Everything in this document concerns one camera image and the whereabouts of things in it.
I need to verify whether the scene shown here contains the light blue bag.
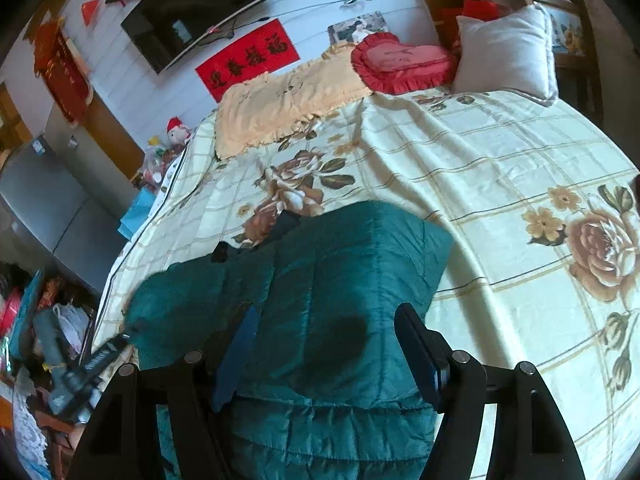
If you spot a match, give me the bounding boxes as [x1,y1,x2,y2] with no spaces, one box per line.
[117,190,158,241]

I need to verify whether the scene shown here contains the wooden chair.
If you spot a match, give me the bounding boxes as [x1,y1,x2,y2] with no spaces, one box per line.
[505,0,603,126]

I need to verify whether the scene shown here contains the pile of household clutter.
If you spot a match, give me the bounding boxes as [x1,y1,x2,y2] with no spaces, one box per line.
[0,260,96,480]

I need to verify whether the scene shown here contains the yellow ruffled pillow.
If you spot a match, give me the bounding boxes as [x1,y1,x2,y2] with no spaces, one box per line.
[215,42,373,160]

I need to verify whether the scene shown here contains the black wall television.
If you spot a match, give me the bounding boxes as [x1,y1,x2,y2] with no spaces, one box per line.
[121,0,287,75]

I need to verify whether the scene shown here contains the grey refrigerator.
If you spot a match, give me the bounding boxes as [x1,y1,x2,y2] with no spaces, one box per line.
[0,132,131,296]

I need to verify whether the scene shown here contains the plush toy with red hat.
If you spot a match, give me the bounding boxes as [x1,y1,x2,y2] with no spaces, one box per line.
[165,116,193,151]

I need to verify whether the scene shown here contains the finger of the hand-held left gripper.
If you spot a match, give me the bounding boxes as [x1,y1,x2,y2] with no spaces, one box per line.
[82,334,134,379]

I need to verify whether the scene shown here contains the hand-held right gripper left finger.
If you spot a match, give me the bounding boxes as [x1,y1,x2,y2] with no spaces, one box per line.
[67,301,261,480]

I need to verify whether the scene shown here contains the dark green puffer jacket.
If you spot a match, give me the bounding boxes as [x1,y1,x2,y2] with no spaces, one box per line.
[122,200,455,480]

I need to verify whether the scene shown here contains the framed photo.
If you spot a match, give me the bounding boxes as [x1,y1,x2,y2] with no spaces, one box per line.
[327,11,391,46]

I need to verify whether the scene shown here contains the cream floral bed quilt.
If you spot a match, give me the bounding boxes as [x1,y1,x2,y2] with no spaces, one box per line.
[92,87,640,480]

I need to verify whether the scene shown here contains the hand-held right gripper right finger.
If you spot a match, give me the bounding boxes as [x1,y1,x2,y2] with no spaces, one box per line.
[393,302,586,480]

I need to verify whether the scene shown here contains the black wall cable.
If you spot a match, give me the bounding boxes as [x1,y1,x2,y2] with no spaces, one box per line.
[220,0,408,36]

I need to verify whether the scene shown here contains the white pillow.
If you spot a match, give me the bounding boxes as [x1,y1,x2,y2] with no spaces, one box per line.
[451,4,560,107]

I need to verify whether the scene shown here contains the red paper bag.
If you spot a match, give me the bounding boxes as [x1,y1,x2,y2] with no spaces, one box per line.
[440,0,501,36]

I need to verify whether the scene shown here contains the red heart-shaped pillow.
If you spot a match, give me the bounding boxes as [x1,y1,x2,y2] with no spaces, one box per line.
[351,32,458,95]

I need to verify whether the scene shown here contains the red hanging wall decoration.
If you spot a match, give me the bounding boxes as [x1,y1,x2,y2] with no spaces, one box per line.
[32,17,96,126]

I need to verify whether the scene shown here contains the red wall banner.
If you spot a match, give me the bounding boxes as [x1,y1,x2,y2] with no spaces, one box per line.
[195,18,301,102]

